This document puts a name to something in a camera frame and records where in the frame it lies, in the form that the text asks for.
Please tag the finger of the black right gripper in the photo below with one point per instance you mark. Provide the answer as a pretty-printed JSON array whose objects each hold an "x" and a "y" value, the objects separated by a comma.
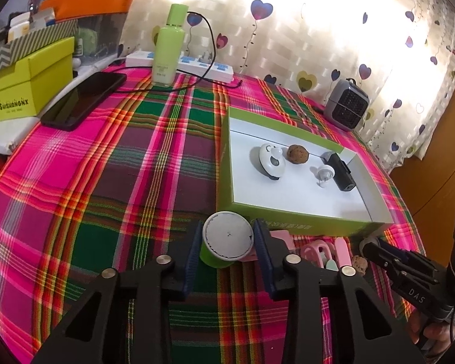
[
  {"x": 386, "y": 261},
  {"x": 402, "y": 251}
]

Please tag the heart patterned curtain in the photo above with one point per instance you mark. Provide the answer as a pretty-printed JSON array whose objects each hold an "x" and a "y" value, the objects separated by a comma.
[{"x": 400, "y": 52}]

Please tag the white blue power strip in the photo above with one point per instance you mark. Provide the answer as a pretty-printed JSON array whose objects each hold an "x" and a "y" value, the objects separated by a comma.
[{"x": 218, "y": 72}]

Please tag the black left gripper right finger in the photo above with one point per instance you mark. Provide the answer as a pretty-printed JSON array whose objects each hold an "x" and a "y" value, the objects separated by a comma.
[{"x": 362, "y": 328}]

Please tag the orange storage bin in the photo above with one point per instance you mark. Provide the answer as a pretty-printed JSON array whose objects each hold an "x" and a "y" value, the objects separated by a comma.
[{"x": 73, "y": 9}]

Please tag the grey white panda toy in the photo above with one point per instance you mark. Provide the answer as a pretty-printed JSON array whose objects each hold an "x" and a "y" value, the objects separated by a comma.
[{"x": 272, "y": 160}]

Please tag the right hand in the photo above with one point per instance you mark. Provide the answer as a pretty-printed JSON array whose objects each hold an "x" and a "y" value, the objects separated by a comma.
[{"x": 439, "y": 332}]

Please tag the mint green oval piece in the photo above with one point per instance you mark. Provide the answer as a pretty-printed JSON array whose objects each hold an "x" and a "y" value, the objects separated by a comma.
[{"x": 331, "y": 265}]

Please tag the black smartphone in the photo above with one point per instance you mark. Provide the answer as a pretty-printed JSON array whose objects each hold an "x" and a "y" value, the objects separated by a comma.
[{"x": 69, "y": 111}]

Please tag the green white cardboard box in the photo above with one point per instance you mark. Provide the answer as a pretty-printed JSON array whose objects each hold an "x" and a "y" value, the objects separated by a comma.
[{"x": 294, "y": 202}]

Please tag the white round cap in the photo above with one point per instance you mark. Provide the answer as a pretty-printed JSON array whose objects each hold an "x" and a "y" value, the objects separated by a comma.
[{"x": 367, "y": 244}]

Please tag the white green round spool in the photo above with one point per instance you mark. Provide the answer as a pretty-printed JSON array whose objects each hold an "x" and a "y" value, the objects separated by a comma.
[{"x": 227, "y": 237}]

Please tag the black rectangular device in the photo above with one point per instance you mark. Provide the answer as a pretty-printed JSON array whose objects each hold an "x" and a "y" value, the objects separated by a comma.
[{"x": 343, "y": 177}]

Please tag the pink clip case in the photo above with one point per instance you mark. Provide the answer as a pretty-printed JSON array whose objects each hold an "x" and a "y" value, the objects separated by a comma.
[{"x": 319, "y": 251}]

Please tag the green lotion bottle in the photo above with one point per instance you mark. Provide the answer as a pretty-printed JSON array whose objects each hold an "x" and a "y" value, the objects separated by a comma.
[{"x": 169, "y": 45}]

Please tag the wooden wardrobe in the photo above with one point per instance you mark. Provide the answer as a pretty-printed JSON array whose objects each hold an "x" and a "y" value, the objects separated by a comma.
[{"x": 428, "y": 189}]

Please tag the grey portable heater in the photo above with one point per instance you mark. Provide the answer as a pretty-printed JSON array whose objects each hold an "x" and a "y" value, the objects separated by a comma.
[{"x": 346, "y": 105}]

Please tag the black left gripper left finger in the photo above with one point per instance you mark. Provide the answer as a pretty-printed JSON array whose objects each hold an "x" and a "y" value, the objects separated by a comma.
[{"x": 122, "y": 317}]

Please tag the brown walnut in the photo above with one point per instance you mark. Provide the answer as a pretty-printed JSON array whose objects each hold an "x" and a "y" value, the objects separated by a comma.
[
  {"x": 297, "y": 154},
  {"x": 360, "y": 264}
]

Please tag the chevron patterned box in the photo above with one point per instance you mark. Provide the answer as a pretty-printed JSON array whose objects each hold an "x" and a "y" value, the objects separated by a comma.
[{"x": 34, "y": 41}]

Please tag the lime green shoebox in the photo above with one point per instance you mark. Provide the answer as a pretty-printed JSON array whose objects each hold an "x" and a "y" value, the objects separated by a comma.
[{"x": 32, "y": 82}]

